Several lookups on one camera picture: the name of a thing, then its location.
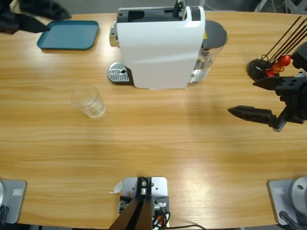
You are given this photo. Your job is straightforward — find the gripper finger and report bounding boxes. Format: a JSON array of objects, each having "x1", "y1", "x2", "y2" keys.
[
  {"x1": 252, "y1": 76, "x2": 307, "y2": 97},
  {"x1": 19, "y1": 0, "x2": 72, "y2": 20},
  {"x1": 14, "y1": 13, "x2": 51, "y2": 34},
  {"x1": 227, "y1": 104, "x2": 288, "y2": 133}
]

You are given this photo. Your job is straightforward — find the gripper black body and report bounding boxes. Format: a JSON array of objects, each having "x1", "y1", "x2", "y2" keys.
[
  {"x1": 0, "y1": 0, "x2": 22, "y2": 35},
  {"x1": 280, "y1": 87, "x2": 307, "y2": 125}
]

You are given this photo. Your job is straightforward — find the clear glass cup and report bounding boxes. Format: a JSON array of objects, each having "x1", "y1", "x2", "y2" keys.
[{"x1": 70, "y1": 84, "x2": 106, "y2": 118}]

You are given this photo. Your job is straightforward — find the grey coffee machine lever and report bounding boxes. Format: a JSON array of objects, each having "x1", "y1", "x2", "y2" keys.
[{"x1": 173, "y1": 0, "x2": 187, "y2": 19}]

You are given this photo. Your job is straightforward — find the orange foil coffee capsule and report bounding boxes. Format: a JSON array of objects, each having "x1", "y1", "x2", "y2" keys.
[{"x1": 272, "y1": 62, "x2": 285, "y2": 73}]

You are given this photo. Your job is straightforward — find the coffee machine drip tray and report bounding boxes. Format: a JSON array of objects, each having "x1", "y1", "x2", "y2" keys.
[{"x1": 107, "y1": 61, "x2": 134, "y2": 86}]

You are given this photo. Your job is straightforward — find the white capsule coffee machine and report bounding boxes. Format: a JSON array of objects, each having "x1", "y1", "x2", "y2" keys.
[{"x1": 109, "y1": 6, "x2": 206, "y2": 91}]

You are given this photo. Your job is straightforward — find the black capsule holder with rods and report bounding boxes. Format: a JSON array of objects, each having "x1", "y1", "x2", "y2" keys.
[{"x1": 247, "y1": 15, "x2": 307, "y2": 85}]

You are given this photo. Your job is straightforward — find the teal plastic tray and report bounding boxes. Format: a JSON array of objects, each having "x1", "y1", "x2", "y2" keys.
[{"x1": 36, "y1": 20, "x2": 100, "y2": 51}]

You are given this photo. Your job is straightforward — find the clear water tank black lid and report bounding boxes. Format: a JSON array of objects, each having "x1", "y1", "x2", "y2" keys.
[{"x1": 189, "y1": 20, "x2": 228, "y2": 83}]

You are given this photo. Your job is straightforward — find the white paper tab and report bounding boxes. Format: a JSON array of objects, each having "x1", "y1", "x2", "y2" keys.
[{"x1": 109, "y1": 180, "x2": 123, "y2": 194}]

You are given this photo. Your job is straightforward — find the grey metal frame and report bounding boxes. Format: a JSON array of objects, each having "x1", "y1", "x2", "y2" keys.
[{"x1": 254, "y1": 0, "x2": 307, "y2": 14}]

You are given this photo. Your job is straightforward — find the arm grey base plate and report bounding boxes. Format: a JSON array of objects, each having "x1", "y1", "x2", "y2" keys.
[
  {"x1": 0, "y1": 179, "x2": 28, "y2": 224},
  {"x1": 267, "y1": 176, "x2": 307, "y2": 226}
]

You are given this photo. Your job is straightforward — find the black cable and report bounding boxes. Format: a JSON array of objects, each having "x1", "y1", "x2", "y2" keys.
[
  {"x1": 279, "y1": 210, "x2": 302, "y2": 230},
  {"x1": 0, "y1": 205, "x2": 10, "y2": 225},
  {"x1": 167, "y1": 224, "x2": 209, "y2": 230}
]

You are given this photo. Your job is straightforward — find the white mount block dark post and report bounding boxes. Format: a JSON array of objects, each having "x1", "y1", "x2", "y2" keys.
[{"x1": 107, "y1": 176, "x2": 171, "y2": 230}]

